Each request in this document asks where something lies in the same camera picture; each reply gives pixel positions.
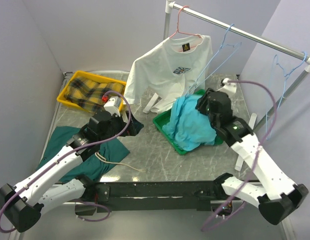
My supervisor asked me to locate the blue wire hanger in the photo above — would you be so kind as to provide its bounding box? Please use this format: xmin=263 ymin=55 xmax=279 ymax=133
xmin=265 ymin=51 xmax=307 ymax=141
xmin=184 ymin=23 xmax=243 ymax=98

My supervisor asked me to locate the blue wire hanger right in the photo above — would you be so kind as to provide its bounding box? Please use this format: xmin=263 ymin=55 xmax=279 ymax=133
xmin=265 ymin=51 xmax=307 ymax=141

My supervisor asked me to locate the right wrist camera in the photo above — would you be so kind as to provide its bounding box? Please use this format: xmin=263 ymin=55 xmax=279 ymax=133
xmin=218 ymin=77 xmax=237 ymax=97

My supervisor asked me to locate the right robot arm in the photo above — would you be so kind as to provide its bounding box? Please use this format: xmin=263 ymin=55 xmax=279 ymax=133
xmin=196 ymin=88 xmax=309 ymax=225

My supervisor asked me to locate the yellow plaid cloth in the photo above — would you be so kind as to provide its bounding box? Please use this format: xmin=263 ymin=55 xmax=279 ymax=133
xmin=64 ymin=77 xmax=124 ymax=113

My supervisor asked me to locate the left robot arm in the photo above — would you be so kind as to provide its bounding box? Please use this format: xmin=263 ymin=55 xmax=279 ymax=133
xmin=0 ymin=111 xmax=144 ymax=233

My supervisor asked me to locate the pink wire hanger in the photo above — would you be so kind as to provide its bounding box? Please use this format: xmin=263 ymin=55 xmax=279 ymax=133
xmin=167 ymin=5 xmax=204 ymax=53

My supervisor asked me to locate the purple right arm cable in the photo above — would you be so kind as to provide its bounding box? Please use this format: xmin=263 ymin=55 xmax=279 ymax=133
xmin=200 ymin=79 xmax=280 ymax=232

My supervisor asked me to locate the metal clothes rack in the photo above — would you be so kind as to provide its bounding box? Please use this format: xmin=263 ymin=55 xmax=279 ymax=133
xmin=163 ymin=0 xmax=310 ymax=141

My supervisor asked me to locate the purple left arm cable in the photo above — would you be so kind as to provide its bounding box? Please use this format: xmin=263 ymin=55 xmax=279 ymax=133
xmin=0 ymin=90 xmax=133 ymax=232

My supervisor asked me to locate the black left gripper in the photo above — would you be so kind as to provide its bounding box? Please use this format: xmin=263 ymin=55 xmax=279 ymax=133
xmin=98 ymin=110 xmax=143 ymax=143

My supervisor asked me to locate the white t shirt on hanger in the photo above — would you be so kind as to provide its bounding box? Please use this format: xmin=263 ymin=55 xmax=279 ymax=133
xmin=124 ymin=35 xmax=213 ymax=114

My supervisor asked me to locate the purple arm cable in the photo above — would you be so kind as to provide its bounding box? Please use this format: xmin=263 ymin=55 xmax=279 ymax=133
xmin=200 ymin=79 xmax=280 ymax=232
xmin=0 ymin=90 xmax=133 ymax=232

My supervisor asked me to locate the light blue t shirt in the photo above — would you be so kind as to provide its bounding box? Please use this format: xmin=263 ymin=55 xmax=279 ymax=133
xmin=163 ymin=94 xmax=217 ymax=151

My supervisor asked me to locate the white rack base foot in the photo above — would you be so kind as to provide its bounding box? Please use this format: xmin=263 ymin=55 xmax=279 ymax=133
xmin=235 ymin=112 xmax=258 ymax=172

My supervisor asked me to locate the dark teal garment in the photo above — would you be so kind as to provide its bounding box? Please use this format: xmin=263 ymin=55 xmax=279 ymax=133
xmin=36 ymin=126 xmax=130 ymax=183

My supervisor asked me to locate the white rack foot left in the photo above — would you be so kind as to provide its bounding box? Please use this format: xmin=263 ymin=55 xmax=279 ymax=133
xmin=143 ymin=93 xmax=159 ymax=114

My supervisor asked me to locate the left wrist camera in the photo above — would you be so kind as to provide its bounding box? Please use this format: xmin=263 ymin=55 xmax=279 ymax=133
xmin=103 ymin=96 xmax=122 ymax=116

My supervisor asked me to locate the green plastic bin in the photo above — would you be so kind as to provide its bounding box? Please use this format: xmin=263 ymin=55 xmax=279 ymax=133
xmin=153 ymin=89 xmax=223 ymax=155

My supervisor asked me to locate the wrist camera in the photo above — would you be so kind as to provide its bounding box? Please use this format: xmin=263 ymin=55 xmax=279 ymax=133
xmin=103 ymin=96 xmax=122 ymax=116
xmin=218 ymin=77 xmax=237 ymax=97

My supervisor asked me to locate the beige drawstring cord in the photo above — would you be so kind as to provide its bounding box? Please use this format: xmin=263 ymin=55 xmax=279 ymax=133
xmin=94 ymin=151 xmax=146 ymax=173

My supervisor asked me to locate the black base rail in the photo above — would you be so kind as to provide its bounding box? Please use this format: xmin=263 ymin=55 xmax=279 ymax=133
xmin=79 ymin=181 xmax=228 ymax=212

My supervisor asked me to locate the blue wire hanger middle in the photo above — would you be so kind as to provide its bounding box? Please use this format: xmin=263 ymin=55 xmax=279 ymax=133
xmin=184 ymin=23 xmax=243 ymax=98

